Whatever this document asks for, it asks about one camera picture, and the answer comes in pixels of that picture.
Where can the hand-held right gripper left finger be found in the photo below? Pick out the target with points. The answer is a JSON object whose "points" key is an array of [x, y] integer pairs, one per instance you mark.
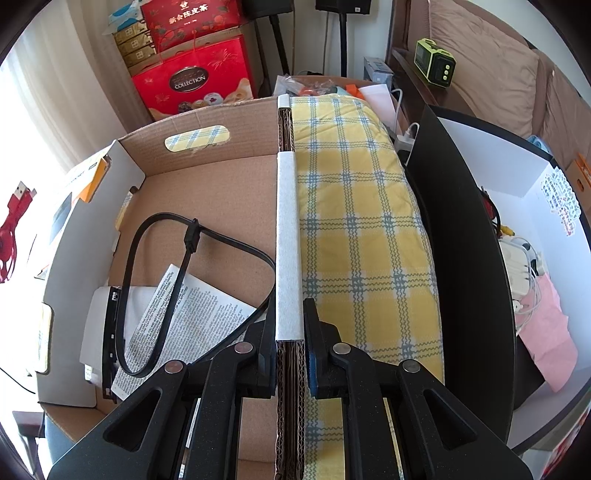
{"points": [[265, 360]]}

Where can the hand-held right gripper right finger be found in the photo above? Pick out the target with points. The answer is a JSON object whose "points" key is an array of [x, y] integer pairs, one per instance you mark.
{"points": [[314, 374]]}

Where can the printed text leaflet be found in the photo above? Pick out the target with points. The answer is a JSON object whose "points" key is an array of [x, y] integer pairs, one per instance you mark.
{"points": [[194, 309]]}

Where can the black plastic strip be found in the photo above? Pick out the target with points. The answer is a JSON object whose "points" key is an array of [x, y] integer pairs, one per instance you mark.
{"points": [[111, 341]]}

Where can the white cardboard tray box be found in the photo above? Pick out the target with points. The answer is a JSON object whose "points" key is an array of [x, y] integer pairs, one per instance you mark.
{"points": [[221, 194]]}

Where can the orange white hard drive box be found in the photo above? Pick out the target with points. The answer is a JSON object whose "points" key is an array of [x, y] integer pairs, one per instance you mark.
{"points": [[94, 180]]}

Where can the yellow plaid tablecloth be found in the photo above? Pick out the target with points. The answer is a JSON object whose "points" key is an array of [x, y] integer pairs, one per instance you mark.
{"points": [[351, 207]]}

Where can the white chargers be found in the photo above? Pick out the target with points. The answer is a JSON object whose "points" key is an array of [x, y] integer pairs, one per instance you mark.
{"points": [[515, 267]]}

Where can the pink bag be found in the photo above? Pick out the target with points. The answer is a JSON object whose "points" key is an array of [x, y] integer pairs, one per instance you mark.
{"points": [[549, 332]]}

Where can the red printed bag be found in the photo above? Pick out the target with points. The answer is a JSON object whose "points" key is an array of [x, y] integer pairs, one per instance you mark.
{"points": [[561, 457]]}

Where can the black white storage box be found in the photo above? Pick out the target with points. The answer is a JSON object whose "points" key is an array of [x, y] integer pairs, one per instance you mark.
{"points": [[485, 161]]}

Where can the cardboard box of clutter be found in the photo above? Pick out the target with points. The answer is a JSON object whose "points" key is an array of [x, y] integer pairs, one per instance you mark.
{"points": [[314, 85]]}

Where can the white paper bag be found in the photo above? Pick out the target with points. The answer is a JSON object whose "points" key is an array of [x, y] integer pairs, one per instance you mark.
{"points": [[378, 99]]}

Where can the red pastry gift box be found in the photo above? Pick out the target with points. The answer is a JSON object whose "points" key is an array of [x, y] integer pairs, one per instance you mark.
{"points": [[194, 78]]}

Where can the grey box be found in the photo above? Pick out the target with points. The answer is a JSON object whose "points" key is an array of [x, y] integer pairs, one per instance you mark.
{"points": [[376, 69]]}

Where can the brown cardboard box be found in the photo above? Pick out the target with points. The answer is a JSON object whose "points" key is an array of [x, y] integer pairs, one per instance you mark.
{"points": [[143, 67]]}

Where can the light blue toy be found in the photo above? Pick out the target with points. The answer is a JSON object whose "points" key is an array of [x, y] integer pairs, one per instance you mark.
{"points": [[540, 143]]}

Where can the gold flat box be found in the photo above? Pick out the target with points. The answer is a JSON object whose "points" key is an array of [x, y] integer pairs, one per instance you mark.
{"points": [[131, 32], [141, 57], [136, 45]]}

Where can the green black portable device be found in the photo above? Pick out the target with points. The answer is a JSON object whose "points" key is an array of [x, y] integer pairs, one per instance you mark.
{"points": [[434, 62]]}

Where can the orange cardboard box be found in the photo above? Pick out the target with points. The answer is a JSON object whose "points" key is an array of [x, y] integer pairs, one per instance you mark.
{"points": [[582, 168]]}

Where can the red tea gift bag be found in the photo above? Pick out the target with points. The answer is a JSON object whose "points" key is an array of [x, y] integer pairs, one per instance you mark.
{"points": [[194, 23]]}

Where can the white curtain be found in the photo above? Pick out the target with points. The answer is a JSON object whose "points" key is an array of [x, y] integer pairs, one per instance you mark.
{"points": [[46, 92]]}

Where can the large brown cushion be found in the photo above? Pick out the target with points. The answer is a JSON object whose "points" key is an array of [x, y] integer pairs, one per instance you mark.
{"points": [[485, 55]]}

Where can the brown sofa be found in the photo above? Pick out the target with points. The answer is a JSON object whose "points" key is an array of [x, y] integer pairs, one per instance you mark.
{"points": [[411, 23]]}

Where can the blue white tissue pack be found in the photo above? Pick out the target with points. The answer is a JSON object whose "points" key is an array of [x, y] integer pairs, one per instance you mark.
{"points": [[122, 11]]}

